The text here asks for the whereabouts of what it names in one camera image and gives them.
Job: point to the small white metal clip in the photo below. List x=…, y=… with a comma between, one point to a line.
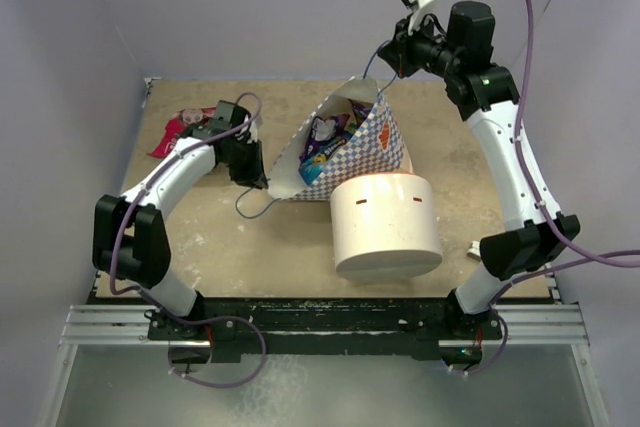
x=474, y=250

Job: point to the blue checkered paper bag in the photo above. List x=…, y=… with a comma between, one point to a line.
x=376, y=146

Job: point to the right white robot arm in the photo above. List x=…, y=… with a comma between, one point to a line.
x=487, y=100

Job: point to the pink snack packet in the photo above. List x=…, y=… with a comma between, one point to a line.
x=176, y=126

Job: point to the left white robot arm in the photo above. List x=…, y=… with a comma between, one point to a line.
x=130, y=241

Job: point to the purple snack packet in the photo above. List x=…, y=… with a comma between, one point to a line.
x=325, y=128

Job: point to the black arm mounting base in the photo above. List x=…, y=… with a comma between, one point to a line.
x=419, y=328

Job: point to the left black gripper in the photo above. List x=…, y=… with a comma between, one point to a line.
x=256, y=166

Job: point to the blue fruit snack packet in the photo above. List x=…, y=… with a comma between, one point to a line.
x=313, y=165

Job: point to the aluminium rail frame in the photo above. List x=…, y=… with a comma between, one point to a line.
x=113, y=374

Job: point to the white cylindrical container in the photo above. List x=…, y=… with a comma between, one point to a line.
x=384, y=228

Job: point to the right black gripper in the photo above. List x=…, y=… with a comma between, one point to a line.
x=400, y=58

